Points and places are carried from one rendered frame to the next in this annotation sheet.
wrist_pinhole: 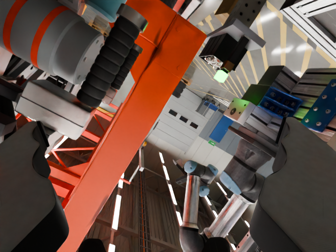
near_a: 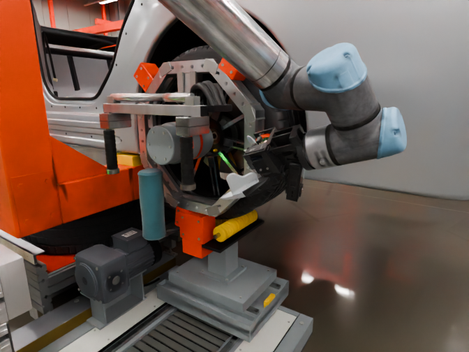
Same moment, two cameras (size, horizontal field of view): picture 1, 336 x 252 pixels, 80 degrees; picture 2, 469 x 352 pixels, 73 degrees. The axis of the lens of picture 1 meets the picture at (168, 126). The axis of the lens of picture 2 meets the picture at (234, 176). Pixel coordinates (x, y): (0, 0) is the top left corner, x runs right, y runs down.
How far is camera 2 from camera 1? 0.69 m
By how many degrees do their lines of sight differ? 74
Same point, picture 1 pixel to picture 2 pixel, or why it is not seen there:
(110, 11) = (150, 177)
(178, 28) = (53, 215)
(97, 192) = not seen: outside the picture
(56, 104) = (199, 130)
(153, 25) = (75, 195)
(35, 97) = (206, 128)
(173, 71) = (24, 179)
